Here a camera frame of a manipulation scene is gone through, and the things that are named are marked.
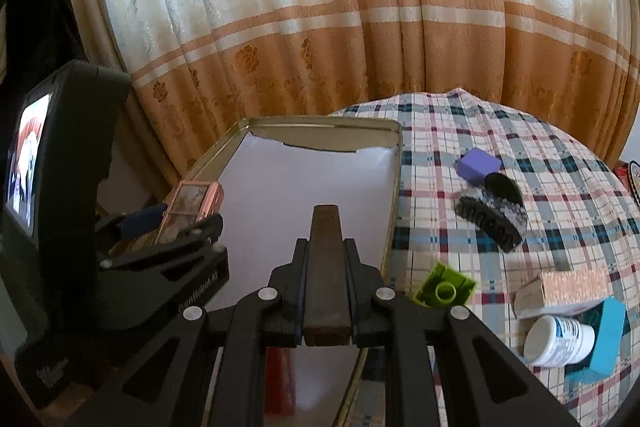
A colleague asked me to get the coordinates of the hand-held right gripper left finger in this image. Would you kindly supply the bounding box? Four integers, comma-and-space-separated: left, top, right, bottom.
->
70, 237, 308, 427

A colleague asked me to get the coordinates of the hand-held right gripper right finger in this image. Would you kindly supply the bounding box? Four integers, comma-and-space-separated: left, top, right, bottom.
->
345, 239, 581, 427

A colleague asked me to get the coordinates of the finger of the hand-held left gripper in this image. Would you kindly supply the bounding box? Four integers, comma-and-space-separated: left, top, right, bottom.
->
99, 212, 226, 273
95, 203, 168, 253

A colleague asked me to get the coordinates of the rose gold box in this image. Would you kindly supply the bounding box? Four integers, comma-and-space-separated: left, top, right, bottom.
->
155, 181, 224, 244

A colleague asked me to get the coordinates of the dark wooden block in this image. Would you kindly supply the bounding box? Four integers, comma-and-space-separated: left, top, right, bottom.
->
302, 204, 351, 347

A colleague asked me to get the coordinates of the green toy brick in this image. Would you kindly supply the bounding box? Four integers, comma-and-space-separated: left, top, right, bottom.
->
414, 263, 477, 309

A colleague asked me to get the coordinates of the black hair claw clip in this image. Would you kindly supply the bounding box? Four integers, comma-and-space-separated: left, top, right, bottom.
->
455, 173, 528, 254

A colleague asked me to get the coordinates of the gold metal tray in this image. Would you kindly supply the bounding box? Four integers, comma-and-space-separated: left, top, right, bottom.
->
172, 117, 403, 427

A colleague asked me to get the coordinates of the purple block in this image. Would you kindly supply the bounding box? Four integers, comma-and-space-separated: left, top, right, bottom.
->
456, 148, 502, 188

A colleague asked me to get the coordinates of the white pill bottle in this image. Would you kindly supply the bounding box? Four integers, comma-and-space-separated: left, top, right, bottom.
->
523, 314, 596, 368

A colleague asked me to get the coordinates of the white and pink carton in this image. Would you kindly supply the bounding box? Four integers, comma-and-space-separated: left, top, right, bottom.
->
514, 268, 610, 320

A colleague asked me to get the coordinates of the teal toy brick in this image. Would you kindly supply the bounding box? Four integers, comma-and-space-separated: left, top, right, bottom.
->
565, 297, 627, 385

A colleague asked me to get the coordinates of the red toy brick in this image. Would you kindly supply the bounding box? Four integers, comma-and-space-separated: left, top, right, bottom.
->
264, 347, 296, 413

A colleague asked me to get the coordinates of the white paper liner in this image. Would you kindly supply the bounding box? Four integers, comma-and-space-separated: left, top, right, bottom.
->
205, 132, 398, 427

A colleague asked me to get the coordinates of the cream and orange curtain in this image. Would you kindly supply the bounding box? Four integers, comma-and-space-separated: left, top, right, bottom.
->
45, 0, 640, 178

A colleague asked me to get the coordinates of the checked tablecloth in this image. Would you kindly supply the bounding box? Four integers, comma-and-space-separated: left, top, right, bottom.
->
327, 89, 640, 427

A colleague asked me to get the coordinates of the round decorated plate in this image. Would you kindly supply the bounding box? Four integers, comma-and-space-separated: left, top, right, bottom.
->
625, 161, 640, 210

